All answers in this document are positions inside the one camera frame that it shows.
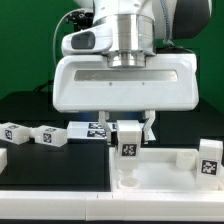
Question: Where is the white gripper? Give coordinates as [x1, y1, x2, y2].
[53, 54, 199, 145]

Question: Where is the white square tabletop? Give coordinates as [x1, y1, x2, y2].
[109, 148, 224, 192]

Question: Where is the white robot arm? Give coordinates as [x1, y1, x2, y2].
[53, 0, 212, 143]

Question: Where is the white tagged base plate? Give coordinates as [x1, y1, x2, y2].
[67, 121, 156, 141]

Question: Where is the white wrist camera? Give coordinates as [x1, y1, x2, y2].
[61, 25, 113, 56]

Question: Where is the grey braided cable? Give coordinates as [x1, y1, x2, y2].
[159, 0, 194, 54]

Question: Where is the black cable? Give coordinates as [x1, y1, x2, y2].
[32, 81, 56, 93]

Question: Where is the white cable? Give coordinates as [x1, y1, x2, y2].
[52, 8, 84, 68]

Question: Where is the white left fence rail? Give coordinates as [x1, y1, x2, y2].
[0, 148, 7, 174]

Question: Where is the white fence rail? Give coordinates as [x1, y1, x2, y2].
[0, 148, 7, 174]
[0, 191, 224, 222]

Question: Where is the white front fence rail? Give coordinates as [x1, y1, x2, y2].
[0, 191, 224, 222]

